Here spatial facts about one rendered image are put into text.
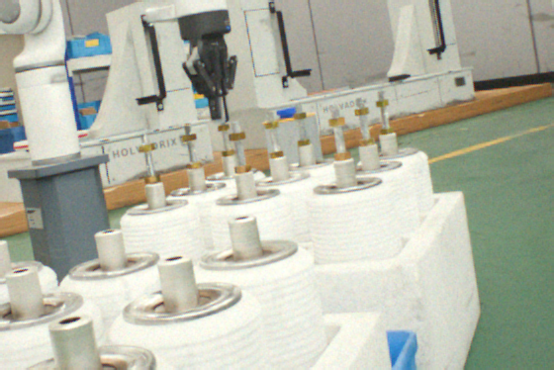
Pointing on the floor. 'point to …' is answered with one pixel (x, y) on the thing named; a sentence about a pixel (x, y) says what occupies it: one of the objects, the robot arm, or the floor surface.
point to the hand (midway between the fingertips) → (219, 110)
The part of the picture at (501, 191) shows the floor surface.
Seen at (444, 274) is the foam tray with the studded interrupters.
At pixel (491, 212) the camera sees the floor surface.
